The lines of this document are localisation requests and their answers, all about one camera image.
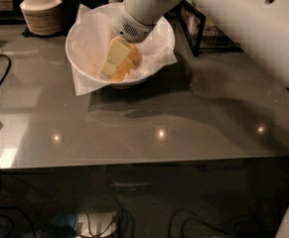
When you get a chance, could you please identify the black utensil holder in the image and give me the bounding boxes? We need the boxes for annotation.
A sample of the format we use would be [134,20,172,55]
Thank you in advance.
[55,0,88,27]

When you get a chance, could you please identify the black cables under table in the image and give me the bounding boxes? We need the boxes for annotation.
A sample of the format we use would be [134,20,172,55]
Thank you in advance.
[0,152,284,238]

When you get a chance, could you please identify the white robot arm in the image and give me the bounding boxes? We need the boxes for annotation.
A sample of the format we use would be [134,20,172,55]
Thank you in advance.
[114,0,289,88]

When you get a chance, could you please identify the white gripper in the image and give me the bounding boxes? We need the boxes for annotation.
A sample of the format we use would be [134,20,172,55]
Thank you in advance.
[99,4,157,80]

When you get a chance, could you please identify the white bowl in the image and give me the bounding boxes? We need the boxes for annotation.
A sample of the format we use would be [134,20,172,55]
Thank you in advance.
[65,2,176,89]

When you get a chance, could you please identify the white paper liner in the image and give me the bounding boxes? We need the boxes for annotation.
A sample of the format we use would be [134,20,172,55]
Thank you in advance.
[72,2,178,96]

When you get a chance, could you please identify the stack of paper bowls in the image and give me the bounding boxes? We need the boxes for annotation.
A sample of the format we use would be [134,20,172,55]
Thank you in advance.
[20,0,65,36]

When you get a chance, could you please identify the black wire rack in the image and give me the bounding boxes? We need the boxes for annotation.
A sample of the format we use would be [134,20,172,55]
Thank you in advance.
[177,2,241,57]

